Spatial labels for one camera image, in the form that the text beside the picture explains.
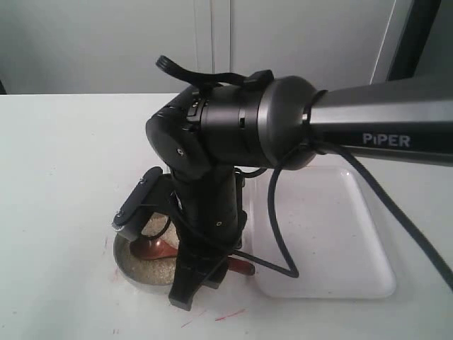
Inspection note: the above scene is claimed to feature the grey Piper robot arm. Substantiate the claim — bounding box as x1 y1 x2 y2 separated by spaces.
146 71 452 310

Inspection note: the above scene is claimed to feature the brown wooden spoon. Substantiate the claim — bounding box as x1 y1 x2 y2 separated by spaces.
130 238 256 276

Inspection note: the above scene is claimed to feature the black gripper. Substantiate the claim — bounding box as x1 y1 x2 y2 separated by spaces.
155 168 246 311

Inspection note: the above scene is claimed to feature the dark door frame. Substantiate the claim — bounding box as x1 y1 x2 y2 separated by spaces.
386 0 442 81

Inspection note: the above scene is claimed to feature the white plastic tray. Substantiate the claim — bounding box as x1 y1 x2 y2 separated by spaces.
255 166 396 299

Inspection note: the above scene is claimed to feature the black cable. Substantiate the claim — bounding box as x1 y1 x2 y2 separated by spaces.
155 56 453 284

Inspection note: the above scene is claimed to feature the steel bowl of rice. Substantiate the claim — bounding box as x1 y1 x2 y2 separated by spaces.
113 213 179 295

